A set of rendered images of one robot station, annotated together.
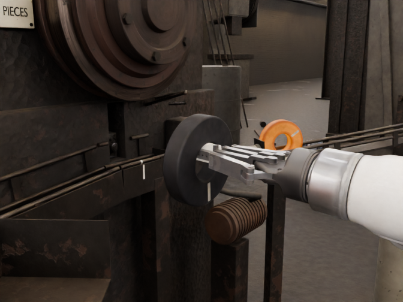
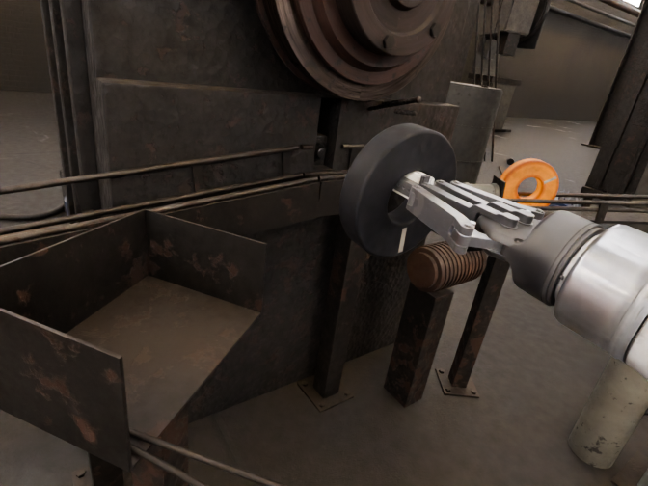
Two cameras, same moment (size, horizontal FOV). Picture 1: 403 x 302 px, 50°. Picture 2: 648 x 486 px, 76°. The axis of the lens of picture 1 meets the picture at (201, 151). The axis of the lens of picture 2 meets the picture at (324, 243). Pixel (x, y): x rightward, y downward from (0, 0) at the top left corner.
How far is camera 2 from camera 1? 24 cm
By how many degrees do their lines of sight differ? 18
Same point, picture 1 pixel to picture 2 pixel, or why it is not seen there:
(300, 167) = (557, 247)
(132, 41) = (359, 14)
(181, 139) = (373, 157)
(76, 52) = (286, 20)
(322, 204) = (580, 321)
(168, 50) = (407, 37)
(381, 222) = not seen: outside the picture
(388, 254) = not seen: hidden behind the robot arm
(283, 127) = (536, 170)
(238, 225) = (445, 274)
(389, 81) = not seen: outside the picture
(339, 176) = (635, 285)
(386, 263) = (622, 367)
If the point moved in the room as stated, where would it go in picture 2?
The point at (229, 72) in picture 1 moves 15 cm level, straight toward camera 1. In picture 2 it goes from (487, 94) to (487, 95)
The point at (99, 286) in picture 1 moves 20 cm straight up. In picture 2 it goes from (243, 318) to (252, 183)
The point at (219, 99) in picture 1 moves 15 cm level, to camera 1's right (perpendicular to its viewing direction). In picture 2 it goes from (468, 123) to (487, 127)
